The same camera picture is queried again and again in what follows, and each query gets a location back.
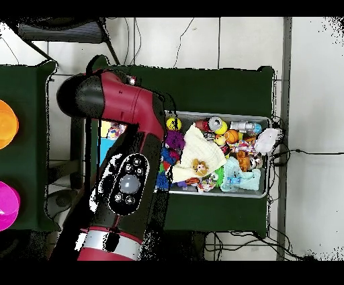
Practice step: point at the white cloth with confetti print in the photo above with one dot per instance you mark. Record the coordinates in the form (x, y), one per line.
(117, 131)

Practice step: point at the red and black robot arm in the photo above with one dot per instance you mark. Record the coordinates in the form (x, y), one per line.
(121, 96)

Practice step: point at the silver mesh bin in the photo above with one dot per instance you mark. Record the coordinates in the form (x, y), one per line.
(193, 115)

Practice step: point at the wooden box with three holes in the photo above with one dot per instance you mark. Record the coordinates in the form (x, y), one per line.
(106, 150)

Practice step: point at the purple spiky ball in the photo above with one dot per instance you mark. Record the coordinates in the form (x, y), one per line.
(174, 139)

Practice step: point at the yellow ball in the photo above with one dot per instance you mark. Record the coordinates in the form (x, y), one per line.
(174, 124)

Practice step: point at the cream waffle cloth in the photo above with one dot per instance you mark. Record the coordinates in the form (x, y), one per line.
(201, 148)

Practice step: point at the brown monkey plush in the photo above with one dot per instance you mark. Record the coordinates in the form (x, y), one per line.
(200, 168)

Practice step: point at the black soda can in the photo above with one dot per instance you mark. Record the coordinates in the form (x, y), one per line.
(215, 123)

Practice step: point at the orange toy basketball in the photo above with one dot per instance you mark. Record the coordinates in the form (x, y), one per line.
(231, 136)

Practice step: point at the dark green table cloth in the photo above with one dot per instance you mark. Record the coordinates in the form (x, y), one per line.
(215, 88)
(27, 166)

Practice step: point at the cloth with coloured dots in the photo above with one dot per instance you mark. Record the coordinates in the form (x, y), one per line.
(242, 146)

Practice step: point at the mint green cloth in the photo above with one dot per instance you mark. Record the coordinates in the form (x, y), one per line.
(247, 182)

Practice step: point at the black panel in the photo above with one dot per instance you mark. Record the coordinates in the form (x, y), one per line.
(77, 150)

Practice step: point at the black mesh chair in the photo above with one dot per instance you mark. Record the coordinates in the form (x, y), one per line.
(61, 32)

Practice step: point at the orange bowl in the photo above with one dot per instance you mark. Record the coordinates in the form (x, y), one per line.
(8, 123)

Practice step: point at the pink bowl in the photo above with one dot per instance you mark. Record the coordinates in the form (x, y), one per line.
(8, 207)

